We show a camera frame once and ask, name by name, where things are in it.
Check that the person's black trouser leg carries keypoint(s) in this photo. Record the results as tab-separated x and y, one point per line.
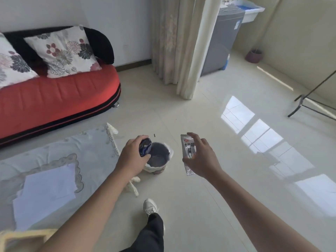
149	236

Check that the white plastic basin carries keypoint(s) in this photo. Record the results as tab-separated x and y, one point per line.
253	13

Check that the person's right hand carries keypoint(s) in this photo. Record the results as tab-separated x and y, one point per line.
204	160

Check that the trash bin with white liner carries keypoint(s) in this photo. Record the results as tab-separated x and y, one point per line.
158	156

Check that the person's right forearm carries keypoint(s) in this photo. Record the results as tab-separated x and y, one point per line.
257	215

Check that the purple flower pot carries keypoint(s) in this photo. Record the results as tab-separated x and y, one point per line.
253	56

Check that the person's left hand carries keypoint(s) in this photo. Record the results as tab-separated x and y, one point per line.
131	157

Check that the red and black sofa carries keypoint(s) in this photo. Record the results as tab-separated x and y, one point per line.
57	99

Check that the black metal stand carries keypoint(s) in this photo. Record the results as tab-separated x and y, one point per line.
301	101

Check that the silver snack packet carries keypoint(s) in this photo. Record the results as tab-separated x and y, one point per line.
189	152

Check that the pale yellow chair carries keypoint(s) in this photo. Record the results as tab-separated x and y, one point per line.
18	240

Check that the pale embroidered tablecloth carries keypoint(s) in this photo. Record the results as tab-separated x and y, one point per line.
86	152

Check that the person's right thumb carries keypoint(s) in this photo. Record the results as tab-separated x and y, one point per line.
188	163

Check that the beige curtain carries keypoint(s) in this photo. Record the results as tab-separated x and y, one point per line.
181	41

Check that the person's left thumb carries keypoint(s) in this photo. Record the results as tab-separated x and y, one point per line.
146	157

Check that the person's left forearm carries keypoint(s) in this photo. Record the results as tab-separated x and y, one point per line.
86	212

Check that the grey washing machine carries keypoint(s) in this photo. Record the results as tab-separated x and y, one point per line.
219	41

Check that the white paper sheet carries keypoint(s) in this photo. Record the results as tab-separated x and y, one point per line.
44	191

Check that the white sneaker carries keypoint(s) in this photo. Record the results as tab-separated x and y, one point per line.
150	206

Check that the large floral cushion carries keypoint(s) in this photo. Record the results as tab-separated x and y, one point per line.
63	53

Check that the dark blue packet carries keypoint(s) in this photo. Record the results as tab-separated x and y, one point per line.
145	146

